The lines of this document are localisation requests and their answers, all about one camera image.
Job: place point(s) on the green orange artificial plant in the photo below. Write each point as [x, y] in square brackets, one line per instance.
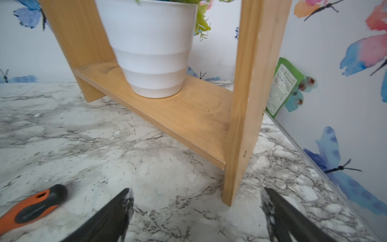
[201, 18]

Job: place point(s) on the white flower pot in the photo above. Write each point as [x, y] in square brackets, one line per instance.
[150, 73]

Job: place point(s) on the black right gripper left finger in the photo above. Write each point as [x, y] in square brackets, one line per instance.
[110, 223]

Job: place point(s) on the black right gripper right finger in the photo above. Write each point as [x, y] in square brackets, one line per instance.
[285, 223]

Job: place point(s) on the orange black screwdriver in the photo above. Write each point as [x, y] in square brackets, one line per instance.
[33, 208]

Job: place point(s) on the wooden desktop shelf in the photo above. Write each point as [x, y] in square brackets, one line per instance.
[220, 125]

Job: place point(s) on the green paper card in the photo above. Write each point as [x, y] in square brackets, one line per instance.
[285, 88]

